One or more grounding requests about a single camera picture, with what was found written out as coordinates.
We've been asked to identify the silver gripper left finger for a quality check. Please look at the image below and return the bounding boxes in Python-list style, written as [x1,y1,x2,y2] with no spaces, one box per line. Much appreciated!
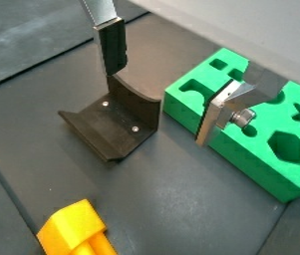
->
[80,0,128,76]

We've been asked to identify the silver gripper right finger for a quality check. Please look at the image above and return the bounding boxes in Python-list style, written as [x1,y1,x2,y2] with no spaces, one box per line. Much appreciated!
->
[196,62,288,146]

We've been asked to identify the yellow three prong object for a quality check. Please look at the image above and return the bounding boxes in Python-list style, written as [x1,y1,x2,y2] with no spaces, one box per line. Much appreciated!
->
[37,199,119,255]

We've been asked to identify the black curved fixture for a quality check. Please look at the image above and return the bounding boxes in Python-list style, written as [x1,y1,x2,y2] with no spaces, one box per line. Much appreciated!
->
[58,75,161,161]

